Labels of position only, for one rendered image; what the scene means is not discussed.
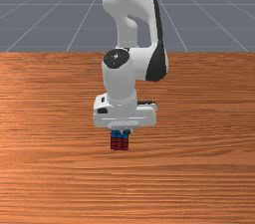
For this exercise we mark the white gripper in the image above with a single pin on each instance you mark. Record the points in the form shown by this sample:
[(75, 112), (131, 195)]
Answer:
[(124, 116)]

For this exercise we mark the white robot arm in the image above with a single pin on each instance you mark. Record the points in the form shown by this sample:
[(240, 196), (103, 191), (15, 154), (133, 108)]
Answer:
[(119, 78)]

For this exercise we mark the many-coloured puzzle cube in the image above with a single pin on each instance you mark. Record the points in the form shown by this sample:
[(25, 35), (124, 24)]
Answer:
[(119, 141)]

